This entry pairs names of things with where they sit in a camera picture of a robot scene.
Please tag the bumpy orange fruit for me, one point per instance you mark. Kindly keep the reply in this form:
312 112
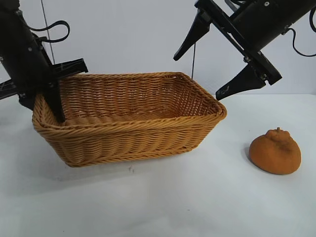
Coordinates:
274 155

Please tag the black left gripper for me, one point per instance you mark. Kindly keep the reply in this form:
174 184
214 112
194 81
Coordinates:
22 56

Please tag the woven wicker basket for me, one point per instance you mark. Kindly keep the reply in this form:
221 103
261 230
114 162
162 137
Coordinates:
128 145

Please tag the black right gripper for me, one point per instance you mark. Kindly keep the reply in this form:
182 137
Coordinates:
261 22

